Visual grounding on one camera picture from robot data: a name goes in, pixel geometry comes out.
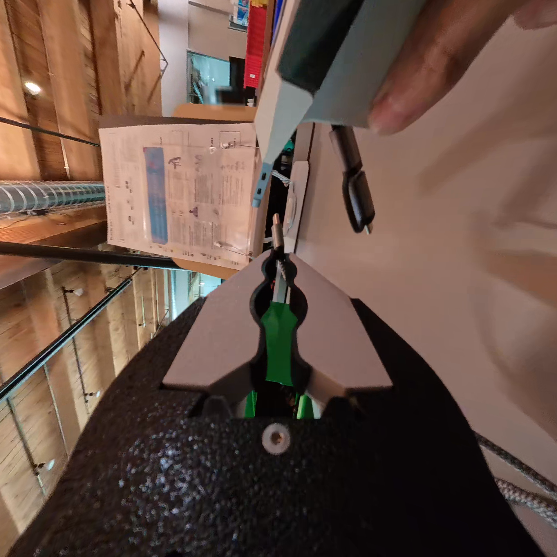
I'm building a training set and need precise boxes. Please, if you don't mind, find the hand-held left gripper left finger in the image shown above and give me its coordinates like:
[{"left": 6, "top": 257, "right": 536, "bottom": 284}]
[{"left": 162, "top": 252, "right": 279, "bottom": 416}]

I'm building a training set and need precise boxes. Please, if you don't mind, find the instruction sheet on stand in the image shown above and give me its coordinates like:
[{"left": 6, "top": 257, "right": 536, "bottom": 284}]
[{"left": 171, "top": 103, "right": 311, "bottom": 280}]

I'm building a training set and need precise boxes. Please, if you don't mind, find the black usb cable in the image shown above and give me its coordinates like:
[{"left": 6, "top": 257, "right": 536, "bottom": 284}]
[{"left": 328, "top": 124, "right": 377, "bottom": 236}]

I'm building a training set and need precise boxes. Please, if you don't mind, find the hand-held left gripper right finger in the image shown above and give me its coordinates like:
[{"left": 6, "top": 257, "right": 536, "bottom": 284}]
[{"left": 283, "top": 254, "right": 394, "bottom": 416}]

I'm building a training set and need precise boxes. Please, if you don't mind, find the large red plastic bin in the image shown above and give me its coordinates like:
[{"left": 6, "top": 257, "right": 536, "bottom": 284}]
[{"left": 244, "top": 3, "right": 267, "bottom": 90}]

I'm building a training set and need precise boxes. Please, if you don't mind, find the laminated sheet with blue banner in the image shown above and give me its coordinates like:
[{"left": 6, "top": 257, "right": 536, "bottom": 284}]
[{"left": 141, "top": 131, "right": 262, "bottom": 257}]

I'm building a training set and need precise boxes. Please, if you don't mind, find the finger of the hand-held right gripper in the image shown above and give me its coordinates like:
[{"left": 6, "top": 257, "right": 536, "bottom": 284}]
[{"left": 254, "top": 0, "right": 315, "bottom": 165}]

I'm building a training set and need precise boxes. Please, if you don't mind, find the white printed instruction sheet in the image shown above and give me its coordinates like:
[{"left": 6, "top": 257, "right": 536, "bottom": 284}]
[{"left": 99, "top": 123, "right": 262, "bottom": 267}]

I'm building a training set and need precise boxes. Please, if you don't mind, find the silver spiral duct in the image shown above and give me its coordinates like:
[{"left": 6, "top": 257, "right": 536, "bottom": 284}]
[{"left": 0, "top": 180, "right": 106, "bottom": 215}]

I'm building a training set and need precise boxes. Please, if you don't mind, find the black pole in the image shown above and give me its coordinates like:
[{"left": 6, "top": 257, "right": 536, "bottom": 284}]
[{"left": 0, "top": 240, "right": 180, "bottom": 272}]

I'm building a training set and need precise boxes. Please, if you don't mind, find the person's right hand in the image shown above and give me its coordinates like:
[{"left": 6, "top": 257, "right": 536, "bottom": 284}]
[{"left": 369, "top": 0, "right": 557, "bottom": 135}]

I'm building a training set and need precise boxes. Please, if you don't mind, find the green plastic bin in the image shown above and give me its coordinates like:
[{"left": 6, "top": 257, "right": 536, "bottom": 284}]
[{"left": 243, "top": 300, "right": 315, "bottom": 420}]

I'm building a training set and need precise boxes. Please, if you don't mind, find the grey braided usb cable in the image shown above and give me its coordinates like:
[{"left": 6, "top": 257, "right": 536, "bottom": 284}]
[{"left": 271, "top": 212, "right": 557, "bottom": 525}]

